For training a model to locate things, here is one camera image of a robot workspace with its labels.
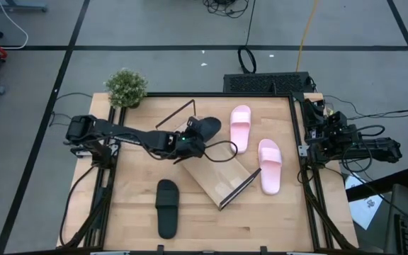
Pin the potted green artificial plant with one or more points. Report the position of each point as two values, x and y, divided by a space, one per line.
126 88

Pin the wooden shelf black metal frame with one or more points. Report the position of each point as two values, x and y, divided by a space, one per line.
218 173

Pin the pink rubber slide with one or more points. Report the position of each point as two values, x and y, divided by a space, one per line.
270 170
240 131

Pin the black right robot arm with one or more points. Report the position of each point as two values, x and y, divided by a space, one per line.
377 148

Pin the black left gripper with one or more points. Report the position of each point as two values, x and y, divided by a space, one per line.
191 147

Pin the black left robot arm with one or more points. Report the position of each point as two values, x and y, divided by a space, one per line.
129 134

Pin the black equipment stand grey base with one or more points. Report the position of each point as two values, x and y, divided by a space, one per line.
16 4

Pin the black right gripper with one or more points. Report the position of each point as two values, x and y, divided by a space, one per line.
315 112

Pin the grey desk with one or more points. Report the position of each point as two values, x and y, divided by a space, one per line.
402 205

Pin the black perforated computer case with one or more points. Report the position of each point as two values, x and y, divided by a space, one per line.
267 83

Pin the white printed paper sheet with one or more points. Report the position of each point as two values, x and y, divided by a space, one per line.
363 209

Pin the silver metal bracket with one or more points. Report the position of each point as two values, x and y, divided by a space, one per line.
303 151

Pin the black rubber slide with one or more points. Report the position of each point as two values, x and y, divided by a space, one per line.
209 127
167 209

